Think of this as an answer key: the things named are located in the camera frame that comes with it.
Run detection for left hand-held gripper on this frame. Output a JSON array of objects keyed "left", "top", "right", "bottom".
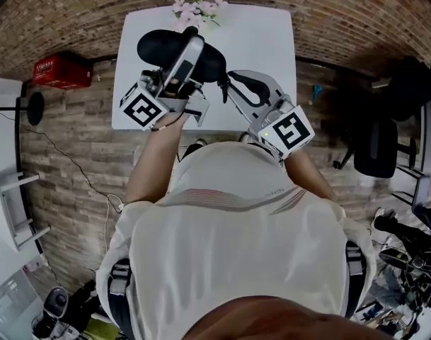
[{"left": 119, "top": 35, "right": 211, "bottom": 132}]

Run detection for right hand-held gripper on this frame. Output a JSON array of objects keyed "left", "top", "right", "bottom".
[{"left": 227, "top": 69, "right": 316, "bottom": 161}]

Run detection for person's left forearm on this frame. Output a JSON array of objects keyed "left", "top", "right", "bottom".
[{"left": 125, "top": 113, "right": 186, "bottom": 205}]

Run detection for person's right forearm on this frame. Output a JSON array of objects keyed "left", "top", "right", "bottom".
[{"left": 284, "top": 147, "right": 338, "bottom": 203}]

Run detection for person's left hand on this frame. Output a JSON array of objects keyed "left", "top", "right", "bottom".
[{"left": 164, "top": 79, "right": 190, "bottom": 97}]

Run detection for pink flower bouquet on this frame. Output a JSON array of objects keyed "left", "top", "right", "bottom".
[{"left": 171, "top": 0, "right": 229, "bottom": 33}]

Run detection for white table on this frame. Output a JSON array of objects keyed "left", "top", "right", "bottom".
[{"left": 111, "top": 4, "right": 297, "bottom": 132}]

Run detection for person's black shorts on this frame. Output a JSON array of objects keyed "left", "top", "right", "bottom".
[{"left": 181, "top": 142, "right": 205, "bottom": 162}]

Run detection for red box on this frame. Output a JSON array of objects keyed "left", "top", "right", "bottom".
[{"left": 33, "top": 54, "right": 94, "bottom": 89}]

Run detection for black office chair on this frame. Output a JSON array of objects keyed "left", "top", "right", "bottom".
[{"left": 333, "top": 118, "right": 418, "bottom": 179}]

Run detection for black sofa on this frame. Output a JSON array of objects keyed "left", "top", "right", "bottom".
[{"left": 372, "top": 57, "right": 431, "bottom": 122}]

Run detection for black standing fan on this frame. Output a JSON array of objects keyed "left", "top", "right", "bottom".
[{"left": 0, "top": 92, "right": 45, "bottom": 126}]

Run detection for person's white shirt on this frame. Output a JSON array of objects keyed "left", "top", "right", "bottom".
[{"left": 96, "top": 142, "right": 377, "bottom": 340}]

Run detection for blue grey chair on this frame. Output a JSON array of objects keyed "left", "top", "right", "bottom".
[{"left": 411, "top": 175, "right": 431, "bottom": 226}]

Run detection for black tripod equipment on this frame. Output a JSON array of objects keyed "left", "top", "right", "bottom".
[{"left": 377, "top": 248, "right": 431, "bottom": 311}]

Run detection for green chair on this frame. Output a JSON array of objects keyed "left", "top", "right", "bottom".
[{"left": 84, "top": 319, "right": 120, "bottom": 340}]

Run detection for grey round bin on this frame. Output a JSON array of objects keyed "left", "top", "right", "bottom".
[{"left": 33, "top": 285, "right": 69, "bottom": 336}]

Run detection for white cabinet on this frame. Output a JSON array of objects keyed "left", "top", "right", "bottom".
[{"left": 0, "top": 278, "right": 35, "bottom": 340}]

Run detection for black cord bracelet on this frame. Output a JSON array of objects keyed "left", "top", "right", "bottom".
[{"left": 151, "top": 113, "right": 183, "bottom": 132}]

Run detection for black fan cable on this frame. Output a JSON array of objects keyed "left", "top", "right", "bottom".
[{"left": 20, "top": 124, "right": 122, "bottom": 205}]

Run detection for white cable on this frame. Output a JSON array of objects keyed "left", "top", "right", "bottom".
[{"left": 105, "top": 193, "right": 126, "bottom": 261}]

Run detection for person's right shoulder strap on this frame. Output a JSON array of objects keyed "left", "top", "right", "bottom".
[{"left": 345, "top": 244, "right": 364, "bottom": 318}]

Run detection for person's shoulder strap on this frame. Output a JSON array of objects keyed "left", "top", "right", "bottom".
[
  {"left": 108, "top": 262, "right": 131, "bottom": 340},
  {"left": 345, "top": 244, "right": 364, "bottom": 318}
]

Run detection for white shelf frame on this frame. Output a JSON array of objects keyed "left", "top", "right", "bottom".
[{"left": 0, "top": 171, "right": 52, "bottom": 253}]

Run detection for person's left shoulder strap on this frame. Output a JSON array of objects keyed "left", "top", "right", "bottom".
[{"left": 108, "top": 262, "right": 131, "bottom": 340}]

